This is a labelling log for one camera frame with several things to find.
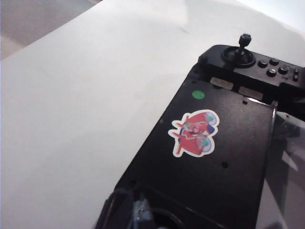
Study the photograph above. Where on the black remote control with sticker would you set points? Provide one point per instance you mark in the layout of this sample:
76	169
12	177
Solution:
214	167

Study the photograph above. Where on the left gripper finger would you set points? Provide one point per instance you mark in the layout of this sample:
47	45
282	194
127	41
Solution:
128	210

